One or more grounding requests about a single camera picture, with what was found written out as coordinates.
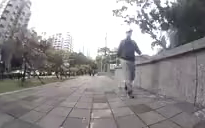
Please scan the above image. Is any person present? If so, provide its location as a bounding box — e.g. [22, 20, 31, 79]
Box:
[116, 28, 143, 99]

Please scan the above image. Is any white high-rise building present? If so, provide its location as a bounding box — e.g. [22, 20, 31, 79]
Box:
[51, 31, 74, 54]

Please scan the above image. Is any grey paved slab path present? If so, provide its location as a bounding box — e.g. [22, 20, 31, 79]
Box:
[0, 75, 205, 128]

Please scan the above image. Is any row of trees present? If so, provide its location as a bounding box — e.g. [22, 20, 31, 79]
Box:
[0, 28, 99, 84]

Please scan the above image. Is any row of parked vehicles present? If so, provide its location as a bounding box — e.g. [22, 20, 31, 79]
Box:
[3, 69, 74, 78]

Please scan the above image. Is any grass strip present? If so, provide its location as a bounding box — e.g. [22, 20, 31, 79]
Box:
[0, 76, 71, 97]

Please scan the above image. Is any large dark tree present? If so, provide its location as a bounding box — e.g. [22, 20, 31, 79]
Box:
[112, 0, 205, 51]

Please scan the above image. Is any tall pale building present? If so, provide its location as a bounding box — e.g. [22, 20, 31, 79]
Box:
[0, 0, 33, 48]

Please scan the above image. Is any grey stone wall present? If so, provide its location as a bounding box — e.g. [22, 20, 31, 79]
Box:
[114, 33, 205, 113]

